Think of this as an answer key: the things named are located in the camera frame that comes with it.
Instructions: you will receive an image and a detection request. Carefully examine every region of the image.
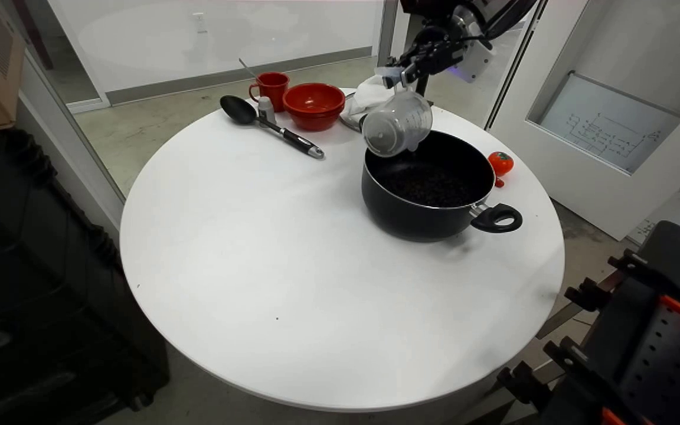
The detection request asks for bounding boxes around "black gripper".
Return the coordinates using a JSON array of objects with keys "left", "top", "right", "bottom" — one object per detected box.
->
[{"left": 381, "top": 7, "right": 492, "bottom": 94}]

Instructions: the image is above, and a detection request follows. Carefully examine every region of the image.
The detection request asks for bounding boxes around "clear plastic jug with contents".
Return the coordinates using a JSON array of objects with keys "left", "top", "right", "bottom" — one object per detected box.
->
[{"left": 361, "top": 89, "right": 433, "bottom": 158}]

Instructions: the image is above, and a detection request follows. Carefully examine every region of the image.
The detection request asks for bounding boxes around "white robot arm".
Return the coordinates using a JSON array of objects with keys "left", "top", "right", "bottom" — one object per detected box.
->
[{"left": 381, "top": 0, "right": 536, "bottom": 94}]

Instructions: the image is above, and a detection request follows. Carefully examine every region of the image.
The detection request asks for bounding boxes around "black cooking pot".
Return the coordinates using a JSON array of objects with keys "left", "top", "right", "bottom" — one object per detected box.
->
[{"left": 361, "top": 129, "right": 525, "bottom": 240}]

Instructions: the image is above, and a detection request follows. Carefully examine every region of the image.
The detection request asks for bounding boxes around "white cloth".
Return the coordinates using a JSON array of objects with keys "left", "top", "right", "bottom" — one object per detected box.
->
[{"left": 340, "top": 76, "right": 394, "bottom": 129}]

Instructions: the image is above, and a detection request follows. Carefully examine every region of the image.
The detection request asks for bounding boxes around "red bowl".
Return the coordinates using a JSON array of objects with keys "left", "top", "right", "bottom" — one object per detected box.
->
[{"left": 283, "top": 82, "right": 346, "bottom": 133}]

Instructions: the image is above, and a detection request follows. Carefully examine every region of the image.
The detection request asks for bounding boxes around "orange tomato toy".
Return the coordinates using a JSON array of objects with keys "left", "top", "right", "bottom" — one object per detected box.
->
[{"left": 488, "top": 152, "right": 516, "bottom": 178}]

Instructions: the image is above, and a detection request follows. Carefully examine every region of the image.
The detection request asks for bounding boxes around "red mug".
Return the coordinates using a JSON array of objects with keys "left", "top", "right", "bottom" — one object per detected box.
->
[{"left": 249, "top": 71, "right": 290, "bottom": 114}]

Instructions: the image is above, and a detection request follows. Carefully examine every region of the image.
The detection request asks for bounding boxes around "black ladle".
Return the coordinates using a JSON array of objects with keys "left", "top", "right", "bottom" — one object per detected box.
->
[{"left": 219, "top": 94, "right": 323, "bottom": 158}]

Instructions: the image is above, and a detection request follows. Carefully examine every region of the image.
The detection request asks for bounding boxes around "whiteboard panel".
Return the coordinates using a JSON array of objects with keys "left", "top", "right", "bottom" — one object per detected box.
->
[{"left": 539, "top": 73, "right": 680, "bottom": 174}]

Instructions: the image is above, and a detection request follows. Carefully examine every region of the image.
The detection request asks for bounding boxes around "round white table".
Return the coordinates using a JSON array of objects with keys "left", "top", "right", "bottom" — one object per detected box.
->
[{"left": 120, "top": 112, "right": 565, "bottom": 414}]

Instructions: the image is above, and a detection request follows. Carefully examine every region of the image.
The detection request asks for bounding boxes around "black orange clamp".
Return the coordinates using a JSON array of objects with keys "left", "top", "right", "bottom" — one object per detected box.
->
[
  {"left": 565, "top": 250, "right": 680, "bottom": 315},
  {"left": 498, "top": 337, "right": 652, "bottom": 425}
]

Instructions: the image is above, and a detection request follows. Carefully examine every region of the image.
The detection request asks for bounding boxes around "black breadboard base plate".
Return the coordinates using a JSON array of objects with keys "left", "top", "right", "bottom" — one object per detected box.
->
[{"left": 539, "top": 221, "right": 680, "bottom": 425}]

